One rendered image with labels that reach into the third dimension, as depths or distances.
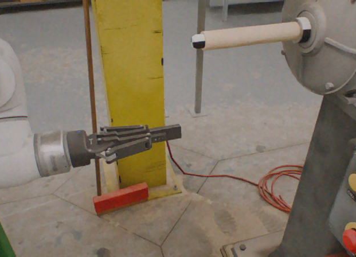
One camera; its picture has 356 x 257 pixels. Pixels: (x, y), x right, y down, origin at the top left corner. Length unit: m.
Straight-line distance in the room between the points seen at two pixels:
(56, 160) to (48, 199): 1.43
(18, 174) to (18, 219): 1.39
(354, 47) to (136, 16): 1.03
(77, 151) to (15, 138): 0.11
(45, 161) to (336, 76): 0.56
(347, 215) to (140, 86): 1.16
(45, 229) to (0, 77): 1.40
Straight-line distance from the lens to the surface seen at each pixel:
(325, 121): 0.96
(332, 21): 0.66
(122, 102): 1.65
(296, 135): 2.60
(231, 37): 0.61
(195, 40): 0.60
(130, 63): 1.56
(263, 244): 1.49
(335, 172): 0.98
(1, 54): 0.73
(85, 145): 0.70
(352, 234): 0.67
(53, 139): 0.70
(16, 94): 0.70
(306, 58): 0.72
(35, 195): 2.18
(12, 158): 0.70
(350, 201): 0.67
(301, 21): 0.68
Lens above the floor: 1.47
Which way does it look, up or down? 36 degrees down
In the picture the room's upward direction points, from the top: straight up
